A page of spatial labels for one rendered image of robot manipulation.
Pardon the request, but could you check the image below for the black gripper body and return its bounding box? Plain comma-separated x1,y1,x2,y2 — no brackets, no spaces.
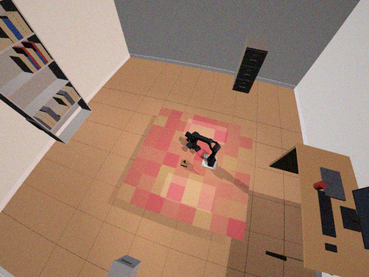
186,138,201,152

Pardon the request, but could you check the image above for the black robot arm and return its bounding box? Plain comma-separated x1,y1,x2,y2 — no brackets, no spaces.
185,131,221,167

